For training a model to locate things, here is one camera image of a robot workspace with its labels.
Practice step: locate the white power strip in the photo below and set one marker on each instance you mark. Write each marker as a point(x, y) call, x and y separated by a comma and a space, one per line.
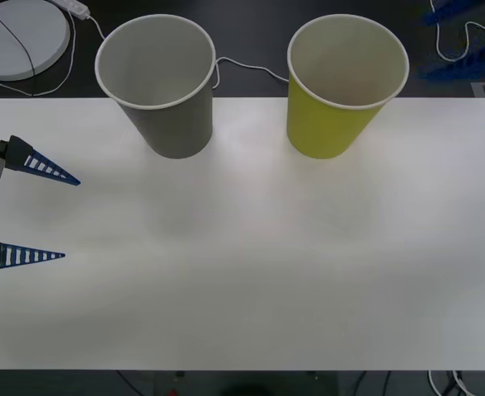
point(75, 8)

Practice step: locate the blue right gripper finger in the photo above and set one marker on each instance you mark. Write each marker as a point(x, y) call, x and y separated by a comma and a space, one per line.
point(440, 10)
point(461, 64)

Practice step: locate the yellow-green plastic waste bin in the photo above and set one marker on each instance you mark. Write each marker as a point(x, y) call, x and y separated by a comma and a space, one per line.
point(325, 128)

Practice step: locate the grey plastic waste bin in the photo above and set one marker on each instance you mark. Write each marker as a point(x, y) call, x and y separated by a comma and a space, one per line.
point(172, 132)

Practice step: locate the round white disc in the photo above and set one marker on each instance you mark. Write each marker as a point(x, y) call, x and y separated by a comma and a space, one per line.
point(44, 37)

